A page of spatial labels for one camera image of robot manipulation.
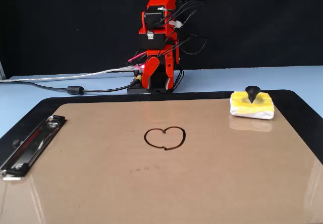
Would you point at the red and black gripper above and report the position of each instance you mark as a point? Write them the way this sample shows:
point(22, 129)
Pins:
point(171, 50)

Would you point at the yellow white sponge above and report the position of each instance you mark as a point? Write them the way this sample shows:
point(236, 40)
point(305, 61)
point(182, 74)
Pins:
point(252, 108)

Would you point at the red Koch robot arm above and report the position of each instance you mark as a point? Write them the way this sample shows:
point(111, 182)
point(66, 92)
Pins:
point(161, 4)

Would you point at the controller circuit board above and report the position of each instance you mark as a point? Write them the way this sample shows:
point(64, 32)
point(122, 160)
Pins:
point(138, 71)

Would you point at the black marker heart drawing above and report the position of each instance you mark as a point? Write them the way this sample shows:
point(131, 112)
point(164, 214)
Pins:
point(185, 137)

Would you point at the brown clipboard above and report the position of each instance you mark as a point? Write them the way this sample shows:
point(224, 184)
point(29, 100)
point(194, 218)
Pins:
point(161, 183)

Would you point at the black mat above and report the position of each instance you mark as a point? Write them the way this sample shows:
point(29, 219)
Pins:
point(297, 103)

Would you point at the metal clipboard clip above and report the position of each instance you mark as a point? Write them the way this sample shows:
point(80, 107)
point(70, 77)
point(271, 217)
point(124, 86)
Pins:
point(32, 145)

